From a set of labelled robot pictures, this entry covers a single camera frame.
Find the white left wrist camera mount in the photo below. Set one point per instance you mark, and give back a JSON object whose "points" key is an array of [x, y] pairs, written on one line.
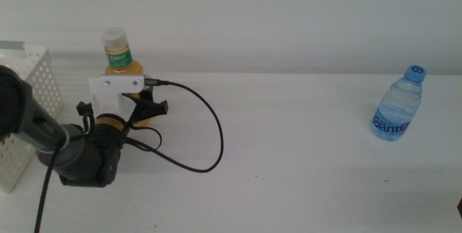
{"points": [[115, 84]]}

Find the clear water bottle blue cap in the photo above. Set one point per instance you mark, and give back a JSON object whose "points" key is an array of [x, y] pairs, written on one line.
{"points": [[397, 110]]}

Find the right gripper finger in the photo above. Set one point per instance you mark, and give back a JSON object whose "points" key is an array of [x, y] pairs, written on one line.
{"points": [[460, 208]]}

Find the grey metal bar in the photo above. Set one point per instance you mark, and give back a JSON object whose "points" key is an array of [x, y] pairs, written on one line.
{"points": [[11, 44]]}

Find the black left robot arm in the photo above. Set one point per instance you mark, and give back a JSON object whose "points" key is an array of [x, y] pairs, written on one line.
{"points": [[72, 157]]}

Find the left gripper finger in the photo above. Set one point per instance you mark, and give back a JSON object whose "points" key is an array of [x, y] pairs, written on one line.
{"points": [[159, 107], [83, 108]]}

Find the yellow tea bottle green label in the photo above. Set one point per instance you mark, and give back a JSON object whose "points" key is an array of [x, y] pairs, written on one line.
{"points": [[117, 58]]}

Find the white perforated plastic basket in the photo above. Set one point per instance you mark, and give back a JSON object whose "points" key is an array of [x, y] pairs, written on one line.
{"points": [[14, 168]]}

